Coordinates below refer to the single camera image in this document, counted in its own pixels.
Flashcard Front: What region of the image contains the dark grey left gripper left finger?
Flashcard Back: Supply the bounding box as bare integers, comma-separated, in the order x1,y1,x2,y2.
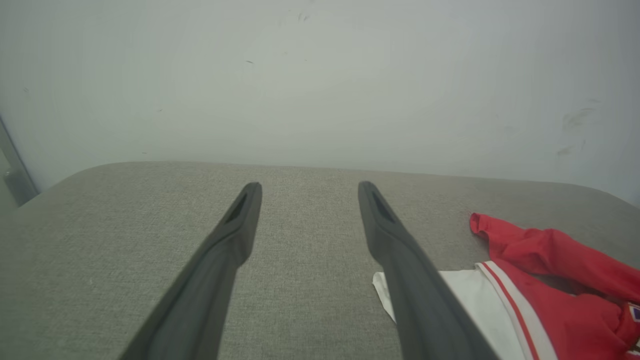
118,182,263,360

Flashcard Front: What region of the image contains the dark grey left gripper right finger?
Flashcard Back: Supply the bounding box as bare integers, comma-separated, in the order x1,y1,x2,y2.
357,181,501,360

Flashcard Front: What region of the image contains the grey metal frame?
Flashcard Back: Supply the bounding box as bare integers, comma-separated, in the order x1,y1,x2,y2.
0,116,40,207

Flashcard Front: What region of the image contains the red and white basketball jersey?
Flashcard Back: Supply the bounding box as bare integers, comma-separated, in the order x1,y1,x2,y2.
372,212,640,360

